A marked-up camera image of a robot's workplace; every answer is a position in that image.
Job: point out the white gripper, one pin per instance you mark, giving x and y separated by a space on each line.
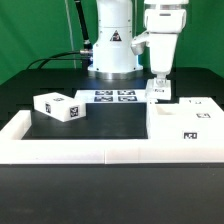
164 27

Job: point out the white cabinet door panel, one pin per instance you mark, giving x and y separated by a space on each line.
198 108

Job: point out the white cabinet body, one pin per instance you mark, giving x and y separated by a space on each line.
163 123

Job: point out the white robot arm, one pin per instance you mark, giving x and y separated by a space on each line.
116 51

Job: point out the white cabinet top box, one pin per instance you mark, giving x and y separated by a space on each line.
59 106

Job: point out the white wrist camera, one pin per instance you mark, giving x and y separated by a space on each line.
140 42

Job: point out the white marker base plate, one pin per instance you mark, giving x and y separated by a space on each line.
111 96

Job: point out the white U-shaped fence frame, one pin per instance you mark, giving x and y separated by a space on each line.
14 149

